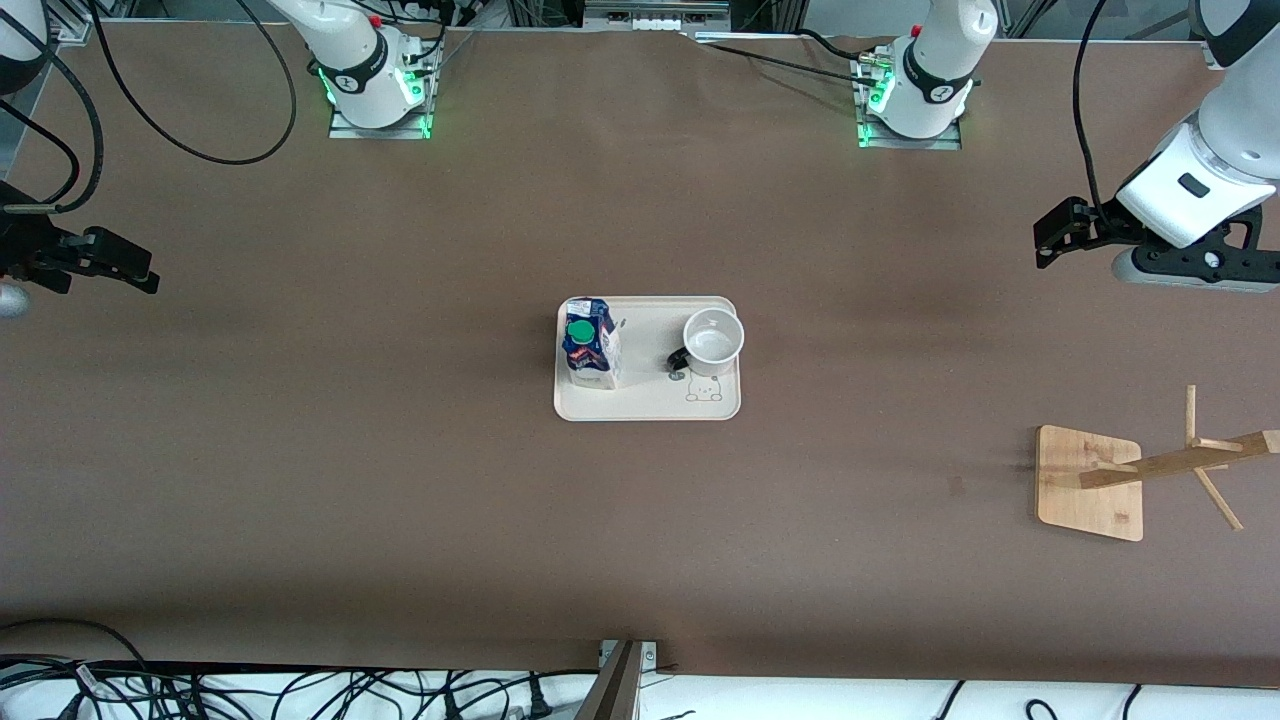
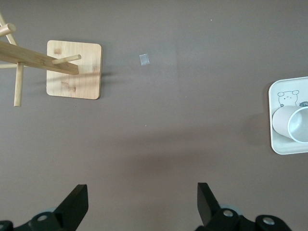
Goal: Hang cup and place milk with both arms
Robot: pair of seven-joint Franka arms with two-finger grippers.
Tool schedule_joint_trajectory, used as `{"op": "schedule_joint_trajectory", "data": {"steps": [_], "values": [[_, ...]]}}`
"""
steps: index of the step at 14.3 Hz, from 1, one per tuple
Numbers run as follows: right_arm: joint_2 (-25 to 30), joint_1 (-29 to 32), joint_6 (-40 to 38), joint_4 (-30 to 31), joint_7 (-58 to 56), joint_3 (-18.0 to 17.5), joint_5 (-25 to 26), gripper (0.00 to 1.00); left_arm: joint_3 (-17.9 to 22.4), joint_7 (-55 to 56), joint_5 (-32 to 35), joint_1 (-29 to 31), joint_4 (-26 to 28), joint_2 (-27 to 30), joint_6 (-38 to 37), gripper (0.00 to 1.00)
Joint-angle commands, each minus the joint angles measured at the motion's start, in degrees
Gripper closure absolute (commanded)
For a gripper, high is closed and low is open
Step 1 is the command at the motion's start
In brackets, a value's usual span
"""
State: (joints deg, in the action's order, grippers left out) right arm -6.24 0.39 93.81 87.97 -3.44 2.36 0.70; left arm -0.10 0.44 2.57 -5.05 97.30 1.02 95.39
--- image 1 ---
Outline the beige rabbit print tray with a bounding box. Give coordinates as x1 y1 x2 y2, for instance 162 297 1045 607
553 295 743 423

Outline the aluminium arm base plate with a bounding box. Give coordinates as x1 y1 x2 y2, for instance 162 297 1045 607
850 55 963 151
328 40 433 141

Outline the wooden cup rack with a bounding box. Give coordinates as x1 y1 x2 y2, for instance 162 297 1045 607
1035 385 1280 543

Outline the grey power strip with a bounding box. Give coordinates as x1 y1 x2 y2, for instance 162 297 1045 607
583 0 731 31

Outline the blue white milk carton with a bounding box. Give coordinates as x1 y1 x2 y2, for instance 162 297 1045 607
561 297 622 391

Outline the white smiley cup black handle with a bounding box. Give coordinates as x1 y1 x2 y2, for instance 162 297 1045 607
666 308 746 379

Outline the dark aluminium beam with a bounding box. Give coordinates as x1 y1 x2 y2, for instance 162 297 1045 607
572 640 659 720

